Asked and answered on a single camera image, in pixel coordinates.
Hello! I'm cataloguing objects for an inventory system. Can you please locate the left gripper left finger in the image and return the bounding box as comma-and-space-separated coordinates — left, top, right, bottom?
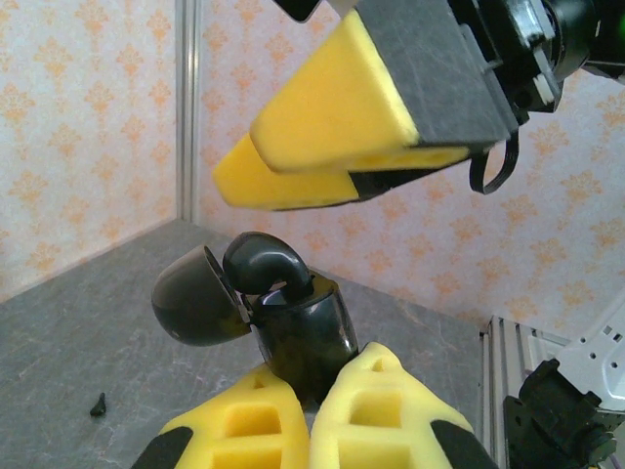
131, 363, 312, 469

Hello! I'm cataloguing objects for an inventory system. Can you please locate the long aluminium base rail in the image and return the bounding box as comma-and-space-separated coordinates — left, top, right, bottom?
480, 315, 575, 387

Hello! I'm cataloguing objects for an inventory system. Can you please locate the thin black cable loop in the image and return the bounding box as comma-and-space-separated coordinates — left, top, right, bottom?
467, 130, 521, 195

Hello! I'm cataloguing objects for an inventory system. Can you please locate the aluminium frame post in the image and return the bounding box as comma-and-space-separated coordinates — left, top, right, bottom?
174, 0, 204, 225

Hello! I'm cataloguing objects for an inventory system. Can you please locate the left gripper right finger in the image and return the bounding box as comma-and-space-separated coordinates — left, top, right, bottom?
310, 341, 499, 469

